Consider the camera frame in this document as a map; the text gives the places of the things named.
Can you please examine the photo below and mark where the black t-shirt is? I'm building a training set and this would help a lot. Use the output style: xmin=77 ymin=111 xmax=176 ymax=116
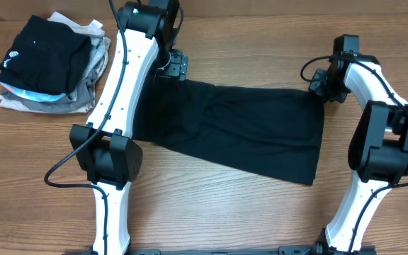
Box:
xmin=132 ymin=79 xmax=324 ymax=186

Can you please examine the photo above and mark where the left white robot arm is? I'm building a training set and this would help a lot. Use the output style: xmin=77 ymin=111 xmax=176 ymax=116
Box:
xmin=69 ymin=0 xmax=188 ymax=254

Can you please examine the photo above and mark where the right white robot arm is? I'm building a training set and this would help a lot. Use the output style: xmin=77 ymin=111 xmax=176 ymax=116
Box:
xmin=307 ymin=50 xmax=408 ymax=254

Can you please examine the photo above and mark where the folded white garment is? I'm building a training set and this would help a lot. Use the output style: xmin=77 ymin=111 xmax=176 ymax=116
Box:
xmin=0 ymin=11 xmax=106 ymax=114

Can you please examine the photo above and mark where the folded grey garment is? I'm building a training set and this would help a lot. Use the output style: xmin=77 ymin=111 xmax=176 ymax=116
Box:
xmin=0 ymin=37 xmax=111 ymax=114

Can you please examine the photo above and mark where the folded black shirt with logo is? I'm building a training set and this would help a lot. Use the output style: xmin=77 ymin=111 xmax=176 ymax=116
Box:
xmin=0 ymin=15 xmax=91 ymax=95

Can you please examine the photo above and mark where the folded light blue garment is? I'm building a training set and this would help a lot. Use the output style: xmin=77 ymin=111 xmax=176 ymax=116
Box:
xmin=0 ymin=82 xmax=66 ymax=103

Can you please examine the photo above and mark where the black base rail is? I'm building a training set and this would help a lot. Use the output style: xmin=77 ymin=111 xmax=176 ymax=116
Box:
xmin=125 ymin=246 xmax=313 ymax=255

